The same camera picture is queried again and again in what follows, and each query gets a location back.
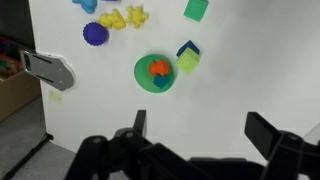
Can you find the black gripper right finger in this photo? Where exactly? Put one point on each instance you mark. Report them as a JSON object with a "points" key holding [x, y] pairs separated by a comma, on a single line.
{"points": [[286, 153]]}

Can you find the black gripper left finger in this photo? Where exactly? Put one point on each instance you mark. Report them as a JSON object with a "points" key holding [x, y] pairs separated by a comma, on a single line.
{"points": [[110, 156]]}

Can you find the green bowl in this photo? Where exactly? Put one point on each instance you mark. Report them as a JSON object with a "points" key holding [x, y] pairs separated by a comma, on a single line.
{"points": [[142, 75]]}

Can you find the light green cube block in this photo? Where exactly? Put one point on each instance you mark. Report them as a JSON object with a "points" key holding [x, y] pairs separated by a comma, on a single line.
{"points": [[187, 61]]}

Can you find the dark navy block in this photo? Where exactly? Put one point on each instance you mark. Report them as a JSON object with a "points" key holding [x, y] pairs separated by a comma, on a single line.
{"points": [[188, 46]]}

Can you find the yellow sticky note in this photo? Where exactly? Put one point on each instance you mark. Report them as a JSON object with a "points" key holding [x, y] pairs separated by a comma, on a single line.
{"points": [[55, 97]]}

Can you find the black tripod stand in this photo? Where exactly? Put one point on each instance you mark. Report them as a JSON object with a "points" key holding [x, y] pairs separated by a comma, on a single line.
{"points": [[25, 156]]}

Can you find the teal rubber toy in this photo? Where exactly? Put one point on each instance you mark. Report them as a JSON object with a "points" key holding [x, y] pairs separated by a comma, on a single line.
{"points": [[161, 81]]}

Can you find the orange rubber toy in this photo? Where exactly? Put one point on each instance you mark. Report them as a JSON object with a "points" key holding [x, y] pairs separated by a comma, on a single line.
{"points": [[159, 67]]}

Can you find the silver metal mounting plate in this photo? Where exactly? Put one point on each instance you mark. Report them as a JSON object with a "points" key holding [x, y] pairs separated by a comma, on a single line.
{"points": [[50, 69]]}

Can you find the brown cardboard box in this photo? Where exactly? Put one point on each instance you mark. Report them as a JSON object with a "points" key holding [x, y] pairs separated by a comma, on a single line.
{"points": [[18, 93]]}

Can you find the purple bumpy ball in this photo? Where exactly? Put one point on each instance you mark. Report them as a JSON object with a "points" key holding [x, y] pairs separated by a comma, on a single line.
{"points": [[95, 34]]}

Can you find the yellow animal toy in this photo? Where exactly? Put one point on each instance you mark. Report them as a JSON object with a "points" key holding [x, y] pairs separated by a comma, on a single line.
{"points": [[112, 20]]}

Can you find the colourful toys pile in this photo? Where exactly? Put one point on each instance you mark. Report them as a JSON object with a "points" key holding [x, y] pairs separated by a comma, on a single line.
{"points": [[7, 60]]}

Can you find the yellow spiky star toy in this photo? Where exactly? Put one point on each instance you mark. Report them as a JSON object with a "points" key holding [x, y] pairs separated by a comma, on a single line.
{"points": [[136, 16]]}

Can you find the light blue figure toy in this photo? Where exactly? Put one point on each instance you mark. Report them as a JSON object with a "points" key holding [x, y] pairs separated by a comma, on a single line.
{"points": [[86, 4]]}

